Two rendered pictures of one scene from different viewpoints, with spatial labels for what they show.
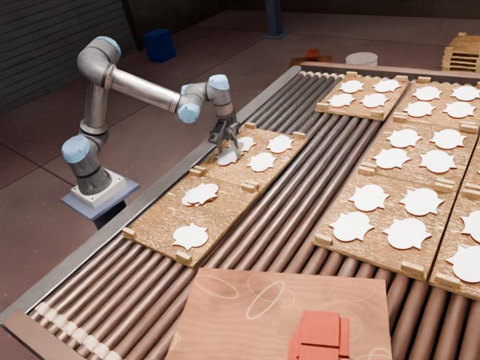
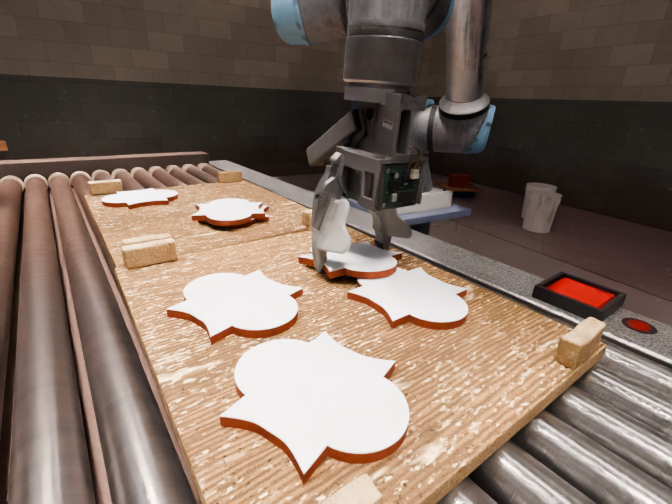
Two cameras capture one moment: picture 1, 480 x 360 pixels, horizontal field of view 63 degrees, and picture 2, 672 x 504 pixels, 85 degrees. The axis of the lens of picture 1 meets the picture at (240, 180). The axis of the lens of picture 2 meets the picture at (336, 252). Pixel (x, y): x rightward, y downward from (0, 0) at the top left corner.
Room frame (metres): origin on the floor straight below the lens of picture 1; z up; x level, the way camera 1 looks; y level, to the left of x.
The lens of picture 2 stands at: (1.53, -0.41, 1.14)
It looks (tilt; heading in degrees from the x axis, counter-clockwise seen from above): 22 degrees down; 101
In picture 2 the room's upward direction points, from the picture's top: 2 degrees clockwise
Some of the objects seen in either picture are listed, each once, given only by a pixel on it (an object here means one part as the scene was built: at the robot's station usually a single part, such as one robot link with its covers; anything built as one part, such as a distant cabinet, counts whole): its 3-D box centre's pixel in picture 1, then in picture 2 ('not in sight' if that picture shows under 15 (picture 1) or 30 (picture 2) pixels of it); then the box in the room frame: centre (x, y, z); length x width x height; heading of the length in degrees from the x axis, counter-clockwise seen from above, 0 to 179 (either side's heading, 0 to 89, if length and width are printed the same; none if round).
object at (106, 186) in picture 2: (183, 257); (106, 187); (0.91, 0.23, 0.95); 0.06 x 0.02 x 0.03; 49
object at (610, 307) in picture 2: not in sight; (578, 295); (1.75, 0.05, 0.92); 0.08 x 0.08 x 0.02; 49
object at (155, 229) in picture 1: (192, 213); (203, 211); (1.14, 0.20, 0.93); 0.41 x 0.35 x 0.02; 139
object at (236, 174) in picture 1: (251, 156); (326, 307); (1.45, -0.07, 0.93); 0.41 x 0.35 x 0.02; 138
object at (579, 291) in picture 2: not in sight; (577, 296); (1.75, 0.05, 0.92); 0.06 x 0.06 x 0.01; 49
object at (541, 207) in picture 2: not in sight; (540, 211); (2.81, 3.51, 0.18); 0.30 x 0.30 x 0.37
